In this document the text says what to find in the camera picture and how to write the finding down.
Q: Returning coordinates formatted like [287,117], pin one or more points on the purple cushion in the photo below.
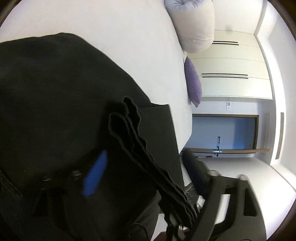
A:
[194,87]

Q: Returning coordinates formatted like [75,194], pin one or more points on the black denim pants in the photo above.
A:
[133,190]

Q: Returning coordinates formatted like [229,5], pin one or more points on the white wardrobe with black handles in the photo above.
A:
[233,67]

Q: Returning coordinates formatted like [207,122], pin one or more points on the wooden framed bedroom door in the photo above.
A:
[221,134]

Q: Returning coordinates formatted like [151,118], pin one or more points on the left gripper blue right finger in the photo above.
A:
[243,220]

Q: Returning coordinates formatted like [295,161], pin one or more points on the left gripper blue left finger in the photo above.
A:
[92,180]

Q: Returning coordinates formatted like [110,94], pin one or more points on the folded white duvet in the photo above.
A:
[194,22]

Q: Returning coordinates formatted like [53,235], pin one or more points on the bed with white sheet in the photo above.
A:
[138,46]

